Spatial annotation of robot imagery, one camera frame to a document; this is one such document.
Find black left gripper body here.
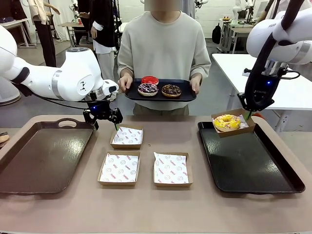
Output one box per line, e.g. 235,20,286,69
89,99,113,121

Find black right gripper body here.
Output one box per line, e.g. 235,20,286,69
244,72,279,108

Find brown cardboard box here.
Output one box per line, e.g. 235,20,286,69
153,152,194,188
211,109,256,139
109,125,144,150
97,151,141,187

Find yellow sprinkled donut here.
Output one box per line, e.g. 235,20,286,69
213,114,242,133

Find purple sprinkled donut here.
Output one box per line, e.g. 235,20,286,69
137,83,158,97

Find red glazed donut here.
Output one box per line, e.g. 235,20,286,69
141,76,159,86

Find chocolate sprinkled donut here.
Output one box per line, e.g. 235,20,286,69
161,84,182,98

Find small black tray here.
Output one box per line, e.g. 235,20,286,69
124,78,197,102

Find person's left forearm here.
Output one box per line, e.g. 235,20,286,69
189,55,212,78

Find person's right forearm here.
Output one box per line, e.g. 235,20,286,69
117,55,134,78

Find black plastic serving tray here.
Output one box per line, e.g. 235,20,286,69
197,120,306,195

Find brown plastic serving tray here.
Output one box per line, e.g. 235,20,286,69
0,117,95,195

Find person's right hand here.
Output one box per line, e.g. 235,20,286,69
118,75,134,93

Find person's left hand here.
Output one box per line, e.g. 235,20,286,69
189,74,202,94

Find large white table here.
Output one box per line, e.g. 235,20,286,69
211,53,312,132

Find grey desk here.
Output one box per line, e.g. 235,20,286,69
226,20,255,54

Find black backpack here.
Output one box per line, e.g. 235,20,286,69
211,23,223,45

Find person in beige sweater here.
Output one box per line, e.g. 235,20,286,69
117,0,212,117

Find mannequin in black jacket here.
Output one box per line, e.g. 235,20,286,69
81,0,122,82

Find mannequin in beige top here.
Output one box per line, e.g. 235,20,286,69
26,0,61,68

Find wooden desk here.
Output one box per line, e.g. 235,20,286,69
58,21,85,47

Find white table with metal legs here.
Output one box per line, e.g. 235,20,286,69
0,19,37,59

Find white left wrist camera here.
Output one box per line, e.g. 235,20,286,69
98,79,120,98

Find black right arm cable sleeve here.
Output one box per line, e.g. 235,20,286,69
243,0,305,110

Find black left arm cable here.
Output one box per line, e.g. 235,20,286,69
11,67,98,109

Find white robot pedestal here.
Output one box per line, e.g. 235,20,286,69
0,77,22,107

